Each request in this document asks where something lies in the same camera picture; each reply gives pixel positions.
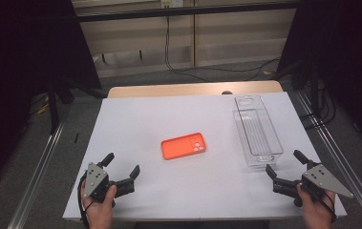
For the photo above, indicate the white wall outlet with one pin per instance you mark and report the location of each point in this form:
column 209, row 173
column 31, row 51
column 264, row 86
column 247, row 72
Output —
column 172, row 3

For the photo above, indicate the black horizontal bar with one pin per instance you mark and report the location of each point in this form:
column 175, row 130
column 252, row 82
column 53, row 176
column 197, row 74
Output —
column 185, row 12

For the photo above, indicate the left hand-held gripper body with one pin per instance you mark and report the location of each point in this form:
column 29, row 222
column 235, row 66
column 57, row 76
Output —
column 94, row 179

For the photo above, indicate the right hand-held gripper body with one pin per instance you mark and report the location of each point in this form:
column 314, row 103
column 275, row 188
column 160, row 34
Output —
column 323, row 179

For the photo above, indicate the yellow floor tape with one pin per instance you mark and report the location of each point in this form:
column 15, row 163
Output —
column 43, row 108
column 267, row 72

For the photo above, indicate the metal floor rail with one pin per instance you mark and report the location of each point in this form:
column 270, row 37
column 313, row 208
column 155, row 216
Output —
column 38, row 178
column 344, row 159

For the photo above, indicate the small black floor item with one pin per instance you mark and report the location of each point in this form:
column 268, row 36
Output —
column 76, row 137

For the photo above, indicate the clear plastic container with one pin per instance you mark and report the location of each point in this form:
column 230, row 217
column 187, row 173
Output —
column 258, row 133

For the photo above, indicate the black curtain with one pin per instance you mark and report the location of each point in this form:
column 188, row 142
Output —
column 25, row 63
column 344, row 47

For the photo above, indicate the person's left hand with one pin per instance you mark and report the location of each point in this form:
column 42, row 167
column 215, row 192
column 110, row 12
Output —
column 100, row 214

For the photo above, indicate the black metal stand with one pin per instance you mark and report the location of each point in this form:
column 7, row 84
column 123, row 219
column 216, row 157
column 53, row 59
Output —
column 53, row 105
column 314, row 92

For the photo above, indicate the person's right hand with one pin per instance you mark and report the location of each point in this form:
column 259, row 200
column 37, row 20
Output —
column 317, row 216

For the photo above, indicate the orange phone case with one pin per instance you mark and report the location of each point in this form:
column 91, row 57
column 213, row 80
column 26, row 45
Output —
column 181, row 147

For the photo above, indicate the white table mat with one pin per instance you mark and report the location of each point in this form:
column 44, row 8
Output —
column 175, row 194

